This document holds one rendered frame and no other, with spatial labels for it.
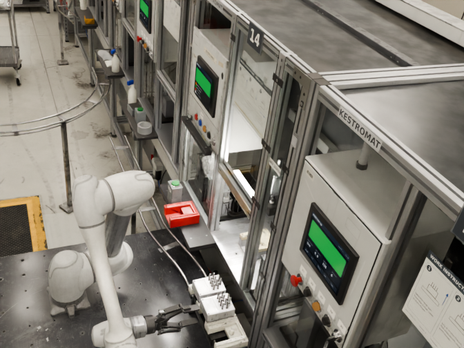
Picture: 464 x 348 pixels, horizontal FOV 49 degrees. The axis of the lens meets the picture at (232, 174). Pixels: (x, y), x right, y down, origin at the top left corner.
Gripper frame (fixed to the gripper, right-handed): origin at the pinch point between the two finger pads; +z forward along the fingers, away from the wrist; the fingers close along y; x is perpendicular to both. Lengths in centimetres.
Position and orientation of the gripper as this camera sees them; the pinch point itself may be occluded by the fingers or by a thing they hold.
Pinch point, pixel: (191, 315)
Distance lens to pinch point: 225.2
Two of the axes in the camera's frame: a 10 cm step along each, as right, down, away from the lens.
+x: -3.6, -5.6, 7.5
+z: 9.3, -1.1, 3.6
